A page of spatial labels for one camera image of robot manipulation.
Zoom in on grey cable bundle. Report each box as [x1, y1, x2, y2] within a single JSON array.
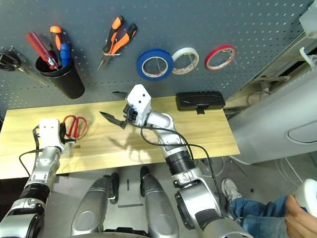
[[245, 90, 270, 107]]

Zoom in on bystander hand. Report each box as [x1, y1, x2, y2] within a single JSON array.
[[284, 194, 317, 238]]

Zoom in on white floor cable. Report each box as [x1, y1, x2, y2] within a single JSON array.
[[274, 157, 308, 188]]

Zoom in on white handheld device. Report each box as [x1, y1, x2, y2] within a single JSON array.
[[296, 178, 317, 214]]

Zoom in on dark grey metal pegboard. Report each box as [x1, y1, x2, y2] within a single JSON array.
[[0, 0, 314, 111]]

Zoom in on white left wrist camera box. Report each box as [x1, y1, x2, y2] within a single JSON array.
[[39, 118, 62, 151]]

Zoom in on white sneaker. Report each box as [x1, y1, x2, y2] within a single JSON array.
[[221, 178, 242, 206]]

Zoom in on black robot waist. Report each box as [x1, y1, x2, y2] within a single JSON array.
[[104, 227, 151, 238]]

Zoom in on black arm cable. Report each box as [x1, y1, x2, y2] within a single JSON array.
[[19, 125, 42, 178], [140, 123, 223, 204]]

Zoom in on white tape roll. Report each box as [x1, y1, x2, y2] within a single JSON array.
[[171, 47, 200, 75]]

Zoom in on red handled scissors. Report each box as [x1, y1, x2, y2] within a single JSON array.
[[63, 115, 88, 159]]

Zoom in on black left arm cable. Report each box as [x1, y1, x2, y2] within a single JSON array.
[[19, 125, 42, 178]]

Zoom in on silver wire pegboard hook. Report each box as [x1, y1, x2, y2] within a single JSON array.
[[151, 56, 167, 75], [184, 53, 197, 68], [222, 49, 238, 65]]

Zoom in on black handled scissors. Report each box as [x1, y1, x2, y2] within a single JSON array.
[[0, 47, 50, 87]]

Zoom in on silver robot leg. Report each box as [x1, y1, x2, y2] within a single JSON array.
[[140, 165, 180, 238], [70, 172, 120, 238]]

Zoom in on black plastic tool case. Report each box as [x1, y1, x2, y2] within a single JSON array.
[[175, 91, 226, 115]]

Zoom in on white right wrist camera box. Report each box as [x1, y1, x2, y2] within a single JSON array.
[[125, 84, 152, 124]]

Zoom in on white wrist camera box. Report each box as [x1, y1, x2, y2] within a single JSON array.
[[39, 118, 62, 151], [125, 84, 152, 124]]

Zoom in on white wall bracket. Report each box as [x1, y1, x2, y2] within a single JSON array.
[[299, 47, 317, 70]]

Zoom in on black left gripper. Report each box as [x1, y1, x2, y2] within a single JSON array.
[[58, 121, 77, 148]]

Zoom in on large white machine housing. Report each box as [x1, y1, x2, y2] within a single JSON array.
[[229, 71, 317, 166]]

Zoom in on orange black screwdriver handle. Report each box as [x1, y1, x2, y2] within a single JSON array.
[[49, 25, 64, 66]]

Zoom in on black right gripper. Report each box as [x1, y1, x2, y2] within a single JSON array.
[[99, 91, 139, 129]]

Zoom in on black tool cup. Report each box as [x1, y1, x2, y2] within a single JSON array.
[[35, 56, 86, 99]]

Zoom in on silver robot left leg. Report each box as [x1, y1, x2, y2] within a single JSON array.
[[70, 172, 120, 238]]

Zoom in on silver robot right leg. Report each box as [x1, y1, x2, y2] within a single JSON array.
[[140, 165, 180, 238]]

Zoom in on translucent white box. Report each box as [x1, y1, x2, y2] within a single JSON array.
[[298, 0, 317, 38]]

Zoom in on blue tape roll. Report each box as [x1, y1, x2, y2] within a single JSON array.
[[136, 48, 174, 81]]

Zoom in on red tape roll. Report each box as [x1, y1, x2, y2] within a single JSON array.
[[205, 44, 236, 71]]

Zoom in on person leg in jeans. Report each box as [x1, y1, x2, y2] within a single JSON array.
[[229, 195, 295, 238]]

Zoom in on blue handled screwdriver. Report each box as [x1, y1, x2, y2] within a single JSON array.
[[59, 43, 71, 67]]

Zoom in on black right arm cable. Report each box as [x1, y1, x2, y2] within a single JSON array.
[[140, 123, 223, 204]]

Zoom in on orange black long-nose pliers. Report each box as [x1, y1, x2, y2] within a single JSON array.
[[97, 15, 138, 72]]

